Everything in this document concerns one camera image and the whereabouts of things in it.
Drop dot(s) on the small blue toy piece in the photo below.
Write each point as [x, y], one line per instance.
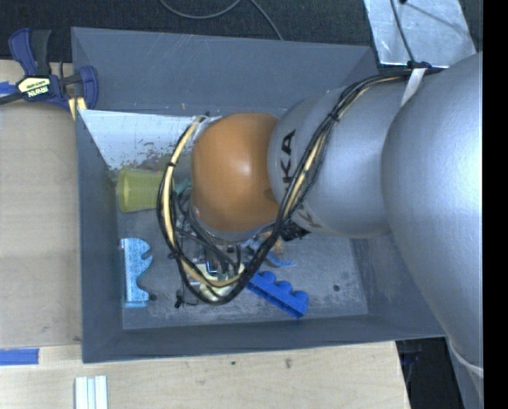
[283, 260]

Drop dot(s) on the blue toy building brick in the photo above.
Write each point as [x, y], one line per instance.
[281, 292]

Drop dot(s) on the light blue notched flat piece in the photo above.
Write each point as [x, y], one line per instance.
[131, 266]

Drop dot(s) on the pale wood flat board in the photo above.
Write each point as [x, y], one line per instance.
[36, 228]

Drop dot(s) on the grey metal bin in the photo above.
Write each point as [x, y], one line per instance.
[220, 75]

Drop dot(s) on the yellow plastic cup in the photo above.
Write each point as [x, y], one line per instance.
[136, 190]

